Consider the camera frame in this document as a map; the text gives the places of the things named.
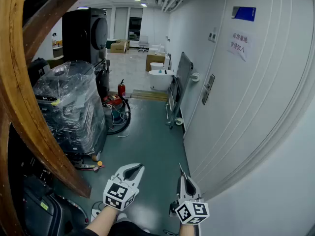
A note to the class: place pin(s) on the grey metal platform trolley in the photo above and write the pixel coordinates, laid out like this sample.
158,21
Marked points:
183,77

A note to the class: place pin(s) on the white office chair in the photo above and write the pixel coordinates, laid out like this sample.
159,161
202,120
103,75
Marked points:
143,42

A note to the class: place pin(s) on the white door with metal handle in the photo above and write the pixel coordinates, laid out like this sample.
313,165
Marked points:
246,95

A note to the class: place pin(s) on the curved wooden frame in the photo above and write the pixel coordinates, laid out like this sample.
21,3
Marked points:
22,95

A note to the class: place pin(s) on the red fire extinguisher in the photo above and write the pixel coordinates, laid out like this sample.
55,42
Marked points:
121,90

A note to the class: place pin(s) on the small white toilet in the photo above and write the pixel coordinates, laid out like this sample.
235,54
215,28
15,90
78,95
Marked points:
156,66

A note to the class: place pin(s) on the person's white shoe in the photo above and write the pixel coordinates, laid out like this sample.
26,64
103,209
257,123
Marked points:
122,216

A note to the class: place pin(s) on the person's right forearm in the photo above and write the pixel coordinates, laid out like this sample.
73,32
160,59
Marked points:
187,230

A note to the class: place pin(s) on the red vacuum cleaner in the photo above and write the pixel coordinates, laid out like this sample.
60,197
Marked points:
112,102

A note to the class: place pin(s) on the large white toilet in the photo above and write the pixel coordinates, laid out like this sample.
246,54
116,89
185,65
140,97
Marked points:
160,80

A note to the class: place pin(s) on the person's black printed shirt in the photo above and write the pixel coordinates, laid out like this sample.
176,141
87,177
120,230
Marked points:
133,228

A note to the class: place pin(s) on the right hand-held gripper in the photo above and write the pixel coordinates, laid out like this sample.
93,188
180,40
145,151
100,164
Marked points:
192,213

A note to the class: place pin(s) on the person's left forearm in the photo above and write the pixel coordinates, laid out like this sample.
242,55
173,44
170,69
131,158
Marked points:
102,221

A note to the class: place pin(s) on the plastic-wrapped grey machine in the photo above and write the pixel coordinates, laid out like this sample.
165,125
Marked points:
71,107

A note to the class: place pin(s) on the tall black machine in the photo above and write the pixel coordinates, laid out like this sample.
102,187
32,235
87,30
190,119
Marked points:
81,33

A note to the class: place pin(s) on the wooden plank ramp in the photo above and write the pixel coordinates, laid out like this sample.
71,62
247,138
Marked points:
150,95

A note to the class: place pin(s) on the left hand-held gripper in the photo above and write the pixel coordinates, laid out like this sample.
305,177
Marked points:
118,195

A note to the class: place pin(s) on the black hard case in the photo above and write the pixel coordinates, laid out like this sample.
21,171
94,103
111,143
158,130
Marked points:
49,213

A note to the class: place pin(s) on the cardboard box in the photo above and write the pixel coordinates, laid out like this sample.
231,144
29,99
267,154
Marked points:
155,60
119,47

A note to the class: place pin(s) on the white paper sign red print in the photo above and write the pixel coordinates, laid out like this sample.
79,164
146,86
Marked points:
238,44

